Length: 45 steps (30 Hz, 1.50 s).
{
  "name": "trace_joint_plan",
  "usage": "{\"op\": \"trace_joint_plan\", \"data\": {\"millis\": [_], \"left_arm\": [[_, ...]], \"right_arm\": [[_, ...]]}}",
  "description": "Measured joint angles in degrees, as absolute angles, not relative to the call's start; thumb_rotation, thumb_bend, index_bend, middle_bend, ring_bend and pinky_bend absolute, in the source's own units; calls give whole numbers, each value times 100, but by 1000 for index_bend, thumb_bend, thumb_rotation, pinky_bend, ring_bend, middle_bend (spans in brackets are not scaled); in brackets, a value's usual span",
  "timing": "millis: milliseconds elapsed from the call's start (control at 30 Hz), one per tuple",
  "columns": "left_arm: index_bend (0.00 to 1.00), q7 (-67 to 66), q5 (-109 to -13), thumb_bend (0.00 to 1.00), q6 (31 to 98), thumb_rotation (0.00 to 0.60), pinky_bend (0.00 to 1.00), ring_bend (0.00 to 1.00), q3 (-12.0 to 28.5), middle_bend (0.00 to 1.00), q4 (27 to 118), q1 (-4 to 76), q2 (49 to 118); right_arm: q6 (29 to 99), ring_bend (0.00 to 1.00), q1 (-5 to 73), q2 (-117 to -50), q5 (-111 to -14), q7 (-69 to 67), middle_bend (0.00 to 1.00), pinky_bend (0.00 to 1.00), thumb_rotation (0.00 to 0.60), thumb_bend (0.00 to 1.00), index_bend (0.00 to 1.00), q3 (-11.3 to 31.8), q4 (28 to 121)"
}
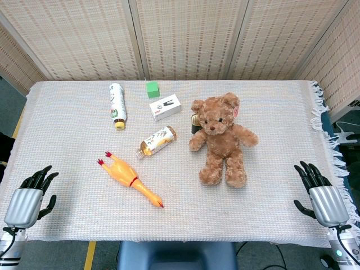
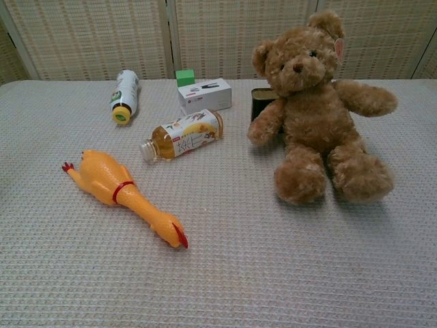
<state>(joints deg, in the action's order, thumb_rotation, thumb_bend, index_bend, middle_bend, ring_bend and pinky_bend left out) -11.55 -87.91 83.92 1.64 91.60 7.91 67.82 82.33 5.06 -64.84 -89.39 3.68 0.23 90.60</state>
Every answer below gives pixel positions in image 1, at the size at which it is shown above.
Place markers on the dark green tin can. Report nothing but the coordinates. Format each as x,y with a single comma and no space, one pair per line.
195,123

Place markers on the green cube block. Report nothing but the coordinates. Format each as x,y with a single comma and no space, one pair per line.
152,89

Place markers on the woven beige tablecloth with fringe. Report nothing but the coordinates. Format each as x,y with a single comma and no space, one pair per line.
174,168

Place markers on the yellow rubber chicken toy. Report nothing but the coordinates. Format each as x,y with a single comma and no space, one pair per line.
128,175

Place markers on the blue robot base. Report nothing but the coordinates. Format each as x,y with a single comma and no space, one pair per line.
175,255

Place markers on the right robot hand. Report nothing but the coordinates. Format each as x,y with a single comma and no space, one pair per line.
327,204

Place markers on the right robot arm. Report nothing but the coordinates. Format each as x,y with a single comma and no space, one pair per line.
344,246

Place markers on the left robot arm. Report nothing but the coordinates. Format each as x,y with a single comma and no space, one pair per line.
9,247

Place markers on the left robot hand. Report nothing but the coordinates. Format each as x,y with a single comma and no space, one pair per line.
24,204

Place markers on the tea bottle with amber liquid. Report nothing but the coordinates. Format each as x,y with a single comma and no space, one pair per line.
156,142

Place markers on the brown teddy bear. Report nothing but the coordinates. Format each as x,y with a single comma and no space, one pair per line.
222,140

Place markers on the white rectangular product box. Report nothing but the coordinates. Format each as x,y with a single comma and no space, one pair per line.
165,107

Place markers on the white bottle with yellow cap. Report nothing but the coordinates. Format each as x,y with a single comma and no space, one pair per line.
117,105

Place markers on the woven folding screen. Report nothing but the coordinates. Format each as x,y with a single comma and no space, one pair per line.
180,39

